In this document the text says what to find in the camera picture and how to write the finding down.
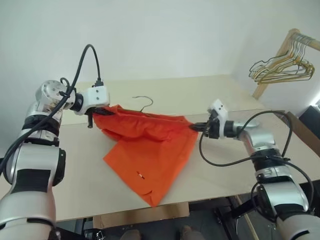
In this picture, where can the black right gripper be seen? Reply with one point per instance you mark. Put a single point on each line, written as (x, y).
(212, 128)

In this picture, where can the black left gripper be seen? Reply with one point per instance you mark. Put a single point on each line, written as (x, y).
(90, 117)

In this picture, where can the orange shorts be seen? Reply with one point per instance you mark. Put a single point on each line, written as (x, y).
(150, 150)

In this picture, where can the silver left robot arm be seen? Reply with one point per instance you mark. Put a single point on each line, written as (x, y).
(27, 175)

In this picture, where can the wooden clothes rack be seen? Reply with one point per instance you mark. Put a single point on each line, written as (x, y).
(262, 87)

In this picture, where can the wooden stick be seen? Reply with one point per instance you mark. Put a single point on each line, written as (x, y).
(247, 217)

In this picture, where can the brown board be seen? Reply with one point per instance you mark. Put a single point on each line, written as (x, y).
(305, 135)

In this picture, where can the brown cardboard box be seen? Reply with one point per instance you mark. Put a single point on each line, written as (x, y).
(140, 216)

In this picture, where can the black box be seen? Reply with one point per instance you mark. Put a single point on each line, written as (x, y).
(311, 113)

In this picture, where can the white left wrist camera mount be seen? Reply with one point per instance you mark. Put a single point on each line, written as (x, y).
(97, 96)

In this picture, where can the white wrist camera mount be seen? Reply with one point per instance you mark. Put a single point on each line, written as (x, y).
(220, 110)
(97, 96)

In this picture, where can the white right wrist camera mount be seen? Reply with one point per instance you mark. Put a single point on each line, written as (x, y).
(220, 110)

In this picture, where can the black metal table frame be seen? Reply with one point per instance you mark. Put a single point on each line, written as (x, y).
(230, 212)

